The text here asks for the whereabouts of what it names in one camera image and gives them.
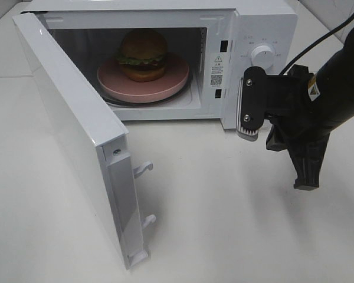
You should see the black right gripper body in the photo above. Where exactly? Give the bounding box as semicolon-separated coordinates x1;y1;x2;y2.
266;65;330;152

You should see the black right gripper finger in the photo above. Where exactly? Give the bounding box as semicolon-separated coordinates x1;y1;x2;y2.
287;134;330;190

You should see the burger with lettuce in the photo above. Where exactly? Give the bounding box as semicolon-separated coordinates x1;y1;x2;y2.
116;29;168;83

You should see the pink round plate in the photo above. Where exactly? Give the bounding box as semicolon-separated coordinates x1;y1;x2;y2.
97;53;189;104

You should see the white microwave door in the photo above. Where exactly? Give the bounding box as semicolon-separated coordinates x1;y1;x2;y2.
13;13;155;268

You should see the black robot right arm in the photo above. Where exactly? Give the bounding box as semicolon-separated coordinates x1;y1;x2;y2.
266;27;354;190

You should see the white upper power knob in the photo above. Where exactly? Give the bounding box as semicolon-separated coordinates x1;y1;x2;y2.
250;44;275;70

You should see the white warning label sticker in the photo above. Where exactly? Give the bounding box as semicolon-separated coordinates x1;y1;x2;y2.
209;53;225;87

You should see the glass microwave turntable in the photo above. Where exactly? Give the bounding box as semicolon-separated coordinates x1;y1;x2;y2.
100;74;194;107

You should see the white microwave oven body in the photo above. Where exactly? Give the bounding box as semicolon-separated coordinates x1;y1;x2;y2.
19;1;297;129

